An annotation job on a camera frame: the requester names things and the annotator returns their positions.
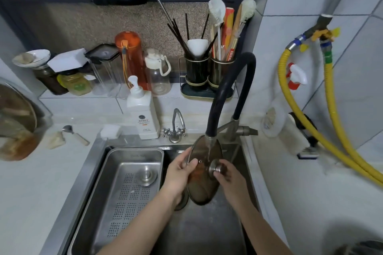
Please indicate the person's right hand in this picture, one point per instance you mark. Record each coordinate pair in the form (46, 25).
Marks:
(235, 184)

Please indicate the person's left hand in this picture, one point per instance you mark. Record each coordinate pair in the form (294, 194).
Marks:
(175, 175)

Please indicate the person's right thumb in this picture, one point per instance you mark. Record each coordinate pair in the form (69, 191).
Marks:
(220, 176)

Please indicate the person's left thumb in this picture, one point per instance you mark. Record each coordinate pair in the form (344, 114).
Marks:
(191, 164)

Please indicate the glass pot lid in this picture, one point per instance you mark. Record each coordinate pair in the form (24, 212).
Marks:
(203, 153)

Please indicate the person's right forearm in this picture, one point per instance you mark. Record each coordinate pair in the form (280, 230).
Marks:
(260, 231)

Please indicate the person's left forearm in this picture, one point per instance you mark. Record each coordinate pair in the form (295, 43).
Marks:
(143, 225)

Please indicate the sink drain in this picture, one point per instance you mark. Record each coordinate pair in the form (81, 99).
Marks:
(181, 201)

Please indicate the small chrome faucet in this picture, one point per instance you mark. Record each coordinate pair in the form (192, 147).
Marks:
(176, 127)

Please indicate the steel sink plug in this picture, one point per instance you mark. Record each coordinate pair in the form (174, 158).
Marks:
(146, 175)

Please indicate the stainless steel sink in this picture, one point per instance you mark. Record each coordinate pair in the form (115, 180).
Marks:
(206, 228)

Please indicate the white pump soap dispenser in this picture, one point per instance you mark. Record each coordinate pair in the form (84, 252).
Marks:
(143, 114)

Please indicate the white plastic bottle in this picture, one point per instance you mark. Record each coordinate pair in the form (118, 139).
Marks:
(273, 120)

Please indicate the perforated steel drain tray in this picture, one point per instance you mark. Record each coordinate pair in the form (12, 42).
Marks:
(119, 201)

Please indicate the white sponge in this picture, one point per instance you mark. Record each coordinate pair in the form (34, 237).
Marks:
(110, 131)

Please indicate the black gold utensil holder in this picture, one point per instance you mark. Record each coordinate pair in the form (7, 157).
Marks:
(196, 72)

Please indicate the clear bottle with white lid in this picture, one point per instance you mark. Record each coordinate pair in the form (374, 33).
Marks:
(157, 75)

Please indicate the white funnel cup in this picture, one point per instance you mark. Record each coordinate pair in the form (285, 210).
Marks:
(197, 46)

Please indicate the orange water bottle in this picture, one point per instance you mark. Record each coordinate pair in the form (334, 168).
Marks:
(131, 54)

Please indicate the white red spray bottle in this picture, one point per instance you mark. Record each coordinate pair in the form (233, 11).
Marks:
(296, 77)

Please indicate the bundle of dark chopsticks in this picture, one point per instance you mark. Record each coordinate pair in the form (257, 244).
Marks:
(179, 38)

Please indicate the clear container with black lid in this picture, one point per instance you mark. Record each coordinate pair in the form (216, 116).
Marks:
(104, 69)

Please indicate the yellow honey jar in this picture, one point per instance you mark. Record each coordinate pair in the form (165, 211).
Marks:
(76, 84)

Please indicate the orange red packet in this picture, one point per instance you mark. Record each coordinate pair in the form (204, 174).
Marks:
(229, 24)

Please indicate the white paper box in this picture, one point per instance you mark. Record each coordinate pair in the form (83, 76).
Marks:
(67, 60)

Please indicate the dark glass jar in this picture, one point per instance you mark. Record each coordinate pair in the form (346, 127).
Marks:
(49, 80)

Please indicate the glass pot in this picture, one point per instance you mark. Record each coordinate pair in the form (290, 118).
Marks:
(18, 126)

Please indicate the white bowl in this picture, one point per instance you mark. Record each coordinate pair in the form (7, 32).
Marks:
(33, 57)

